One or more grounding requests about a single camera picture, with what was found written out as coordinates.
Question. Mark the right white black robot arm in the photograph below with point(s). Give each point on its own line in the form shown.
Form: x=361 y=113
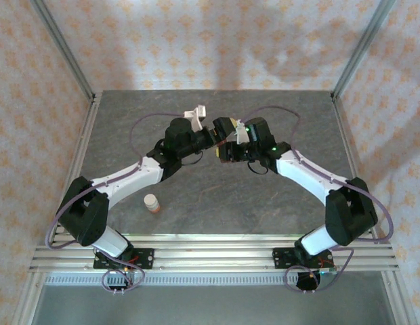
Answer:
x=305 y=172

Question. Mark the aluminium base beam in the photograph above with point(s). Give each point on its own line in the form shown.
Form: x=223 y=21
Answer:
x=213 y=259

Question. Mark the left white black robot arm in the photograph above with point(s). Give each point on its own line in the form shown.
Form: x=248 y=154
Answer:
x=128 y=179

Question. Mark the patterned fabric backdrop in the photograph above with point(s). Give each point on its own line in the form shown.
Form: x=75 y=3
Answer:
x=210 y=40

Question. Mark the white pill bottle cap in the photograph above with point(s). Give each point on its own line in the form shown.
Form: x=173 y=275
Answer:
x=150 y=199

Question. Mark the grey metal shelf sheet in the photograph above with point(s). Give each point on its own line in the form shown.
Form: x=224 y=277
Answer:
x=213 y=304

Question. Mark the aluminium frame leg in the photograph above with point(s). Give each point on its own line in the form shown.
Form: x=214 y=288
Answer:
x=396 y=301
x=27 y=301

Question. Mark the aluminium side rail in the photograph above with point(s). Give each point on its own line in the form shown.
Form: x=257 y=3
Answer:
x=347 y=142
x=83 y=142

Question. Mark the white and orange pill bottle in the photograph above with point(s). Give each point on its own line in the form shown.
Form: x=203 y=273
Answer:
x=155 y=208

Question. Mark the small green circuit board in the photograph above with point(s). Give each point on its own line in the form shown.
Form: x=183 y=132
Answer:
x=328 y=271

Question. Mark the aluminium frame post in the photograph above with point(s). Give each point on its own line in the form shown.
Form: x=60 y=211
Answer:
x=362 y=44
x=64 y=50

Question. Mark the aluminium table edge rail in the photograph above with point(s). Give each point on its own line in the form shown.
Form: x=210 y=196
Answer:
x=213 y=238

